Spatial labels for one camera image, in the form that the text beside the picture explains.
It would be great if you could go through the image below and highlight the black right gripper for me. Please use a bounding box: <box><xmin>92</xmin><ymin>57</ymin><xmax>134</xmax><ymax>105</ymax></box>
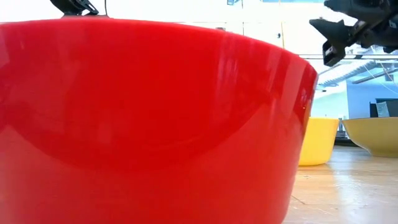
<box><xmin>309</xmin><ymin>0</ymin><xmax>398</xmax><ymax>68</ymax></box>

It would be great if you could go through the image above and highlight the olive pear-print bowl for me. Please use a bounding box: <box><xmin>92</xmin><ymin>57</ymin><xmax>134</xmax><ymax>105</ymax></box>
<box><xmin>341</xmin><ymin>116</ymin><xmax>398</xmax><ymax>158</ymax></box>

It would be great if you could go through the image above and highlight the yellow mini bowl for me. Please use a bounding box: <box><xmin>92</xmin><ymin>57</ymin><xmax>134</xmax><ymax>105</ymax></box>
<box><xmin>298</xmin><ymin>117</ymin><xmax>340</xmax><ymax>167</ymax></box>

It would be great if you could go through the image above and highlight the white paper sheet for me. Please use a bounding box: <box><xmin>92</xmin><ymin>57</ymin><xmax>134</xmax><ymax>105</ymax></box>
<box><xmin>376</xmin><ymin>101</ymin><xmax>391</xmax><ymax>118</ymax></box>

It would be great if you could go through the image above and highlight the dark computer monitor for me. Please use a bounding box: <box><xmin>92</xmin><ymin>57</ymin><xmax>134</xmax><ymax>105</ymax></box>
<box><xmin>369</xmin><ymin>98</ymin><xmax>398</xmax><ymax>118</ymax></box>

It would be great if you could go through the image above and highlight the red plastic bowl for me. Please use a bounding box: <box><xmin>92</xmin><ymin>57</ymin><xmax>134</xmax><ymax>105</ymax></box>
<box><xmin>0</xmin><ymin>17</ymin><xmax>319</xmax><ymax>224</ymax></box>

